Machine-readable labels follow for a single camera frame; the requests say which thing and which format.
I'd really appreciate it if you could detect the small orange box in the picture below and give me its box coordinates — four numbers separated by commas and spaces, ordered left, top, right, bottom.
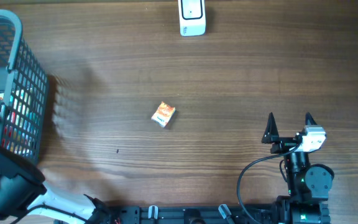
151, 101, 176, 128

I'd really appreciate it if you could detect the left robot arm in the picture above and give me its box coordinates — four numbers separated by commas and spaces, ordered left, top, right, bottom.
0, 109, 112, 223

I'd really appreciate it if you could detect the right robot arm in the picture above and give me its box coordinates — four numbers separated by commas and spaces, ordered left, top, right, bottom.
261, 113, 334, 224

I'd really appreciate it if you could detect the white barcode scanner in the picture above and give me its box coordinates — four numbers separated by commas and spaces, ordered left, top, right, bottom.
178, 0, 206, 37

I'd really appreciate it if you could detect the grey plastic shopping basket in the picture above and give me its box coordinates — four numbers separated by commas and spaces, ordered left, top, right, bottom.
0, 9, 49, 164

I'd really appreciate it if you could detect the right black cable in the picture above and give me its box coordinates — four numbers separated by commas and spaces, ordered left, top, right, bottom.
236, 144, 303, 224

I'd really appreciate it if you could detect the black mounting rail base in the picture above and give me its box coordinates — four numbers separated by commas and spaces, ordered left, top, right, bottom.
104, 203, 331, 224

